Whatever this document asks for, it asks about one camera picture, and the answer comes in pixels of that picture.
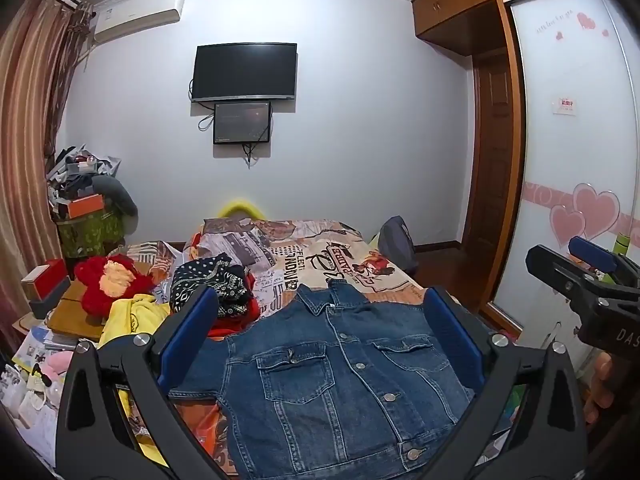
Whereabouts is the person's right hand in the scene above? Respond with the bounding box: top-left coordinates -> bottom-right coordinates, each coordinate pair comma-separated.
584,351 -> 626,426

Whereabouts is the yellow garment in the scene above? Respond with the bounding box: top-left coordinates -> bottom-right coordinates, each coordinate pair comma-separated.
98,294 -> 170,466

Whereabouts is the orange box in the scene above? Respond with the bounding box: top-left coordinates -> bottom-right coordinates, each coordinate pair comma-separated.
67,194 -> 105,219

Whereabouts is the striped brown curtain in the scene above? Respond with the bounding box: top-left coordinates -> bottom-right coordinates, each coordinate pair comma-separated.
1,0 -> 92,356

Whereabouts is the black wall television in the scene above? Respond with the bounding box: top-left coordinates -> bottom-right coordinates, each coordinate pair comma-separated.
191,42 -> 297,102

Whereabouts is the yellow chair back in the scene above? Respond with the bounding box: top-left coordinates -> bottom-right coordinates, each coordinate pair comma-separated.
217,198 -> 265,220

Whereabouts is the green patterned box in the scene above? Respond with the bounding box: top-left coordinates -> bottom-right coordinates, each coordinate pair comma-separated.
56,206 -> 124,259

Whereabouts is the blue denim jacket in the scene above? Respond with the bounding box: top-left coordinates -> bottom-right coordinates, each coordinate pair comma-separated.
171,281 -> 474,479

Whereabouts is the navy patterned folded garment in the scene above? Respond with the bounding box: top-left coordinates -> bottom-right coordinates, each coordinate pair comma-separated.
169,252 -> 253,318

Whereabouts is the wooden bedside board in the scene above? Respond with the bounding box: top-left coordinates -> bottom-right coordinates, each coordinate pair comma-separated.
47,280 -> 104,341

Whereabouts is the wooden wardrobe frame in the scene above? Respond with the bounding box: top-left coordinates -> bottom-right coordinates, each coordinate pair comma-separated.
411,0 -> 525,336

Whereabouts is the red and grey box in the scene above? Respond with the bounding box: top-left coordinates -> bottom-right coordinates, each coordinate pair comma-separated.
21,259 -> 70,320

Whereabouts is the dark blue backpack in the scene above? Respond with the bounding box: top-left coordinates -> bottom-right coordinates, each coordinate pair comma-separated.
378,216 -> 419,276

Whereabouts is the printed newspaper pattern bedspread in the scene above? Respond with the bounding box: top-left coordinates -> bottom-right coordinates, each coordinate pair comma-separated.
114,216 -> 532,480

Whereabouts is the white sliding door with hearts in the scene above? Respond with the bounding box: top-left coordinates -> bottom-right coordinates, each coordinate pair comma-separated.
495,0 -> 639,372

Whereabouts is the white air conditioner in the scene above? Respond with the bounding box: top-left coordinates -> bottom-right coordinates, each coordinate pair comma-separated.
93,0 -> 184,44

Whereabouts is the red folded garment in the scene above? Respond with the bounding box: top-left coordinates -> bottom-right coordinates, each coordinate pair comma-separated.
207,298 -> 260,338

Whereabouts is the small black wall monitor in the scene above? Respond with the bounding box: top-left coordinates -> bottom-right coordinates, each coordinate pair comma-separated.
213,102 -> 271,144

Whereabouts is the red plush toy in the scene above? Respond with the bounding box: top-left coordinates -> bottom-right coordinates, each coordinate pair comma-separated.
74,254 -> 154,318

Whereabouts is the grey pillow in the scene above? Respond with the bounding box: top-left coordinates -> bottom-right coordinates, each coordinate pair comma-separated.
92,174 -> 138,217

